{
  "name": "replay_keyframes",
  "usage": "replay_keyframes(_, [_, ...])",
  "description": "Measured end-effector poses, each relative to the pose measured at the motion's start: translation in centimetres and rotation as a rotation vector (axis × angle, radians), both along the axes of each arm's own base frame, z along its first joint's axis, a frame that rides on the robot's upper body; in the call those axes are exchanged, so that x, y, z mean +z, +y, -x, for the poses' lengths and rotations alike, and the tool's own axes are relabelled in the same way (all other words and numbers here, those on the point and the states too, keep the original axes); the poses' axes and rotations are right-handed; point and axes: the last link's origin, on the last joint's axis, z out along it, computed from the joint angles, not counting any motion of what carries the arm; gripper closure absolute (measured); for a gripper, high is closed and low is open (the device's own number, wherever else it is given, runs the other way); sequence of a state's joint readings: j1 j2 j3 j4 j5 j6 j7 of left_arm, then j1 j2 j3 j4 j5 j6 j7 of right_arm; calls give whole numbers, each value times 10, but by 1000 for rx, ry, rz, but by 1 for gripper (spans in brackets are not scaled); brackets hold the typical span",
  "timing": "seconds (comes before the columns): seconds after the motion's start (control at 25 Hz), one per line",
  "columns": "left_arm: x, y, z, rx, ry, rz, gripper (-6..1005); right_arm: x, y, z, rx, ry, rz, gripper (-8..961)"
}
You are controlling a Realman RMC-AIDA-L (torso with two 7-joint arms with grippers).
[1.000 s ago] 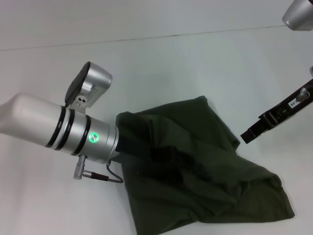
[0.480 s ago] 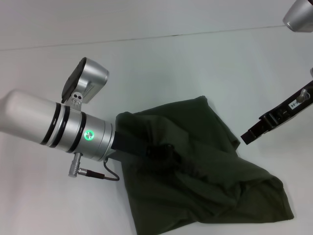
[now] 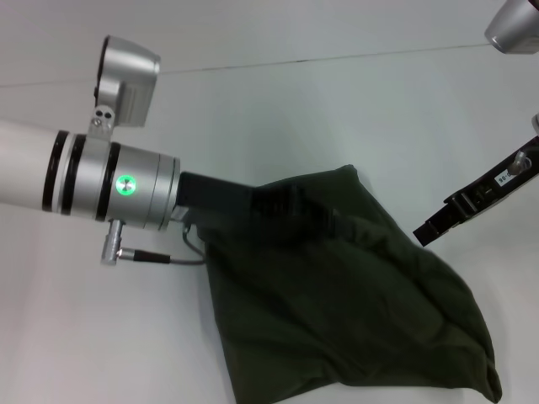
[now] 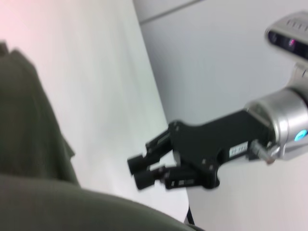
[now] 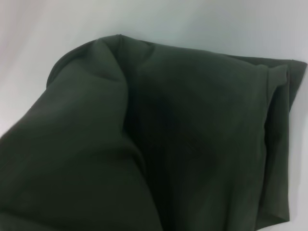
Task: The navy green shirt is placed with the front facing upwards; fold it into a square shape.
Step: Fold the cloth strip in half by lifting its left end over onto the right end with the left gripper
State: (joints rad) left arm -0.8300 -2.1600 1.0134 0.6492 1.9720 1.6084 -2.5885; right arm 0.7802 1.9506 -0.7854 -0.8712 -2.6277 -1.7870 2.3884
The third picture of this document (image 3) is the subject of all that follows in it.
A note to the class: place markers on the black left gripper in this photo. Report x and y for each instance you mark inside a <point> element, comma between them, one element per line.
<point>244,198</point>

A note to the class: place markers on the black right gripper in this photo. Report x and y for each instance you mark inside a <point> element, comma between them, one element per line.
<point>501,185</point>

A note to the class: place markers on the dark green FREE T-shirt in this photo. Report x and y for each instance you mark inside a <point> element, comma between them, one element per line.
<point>337,303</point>

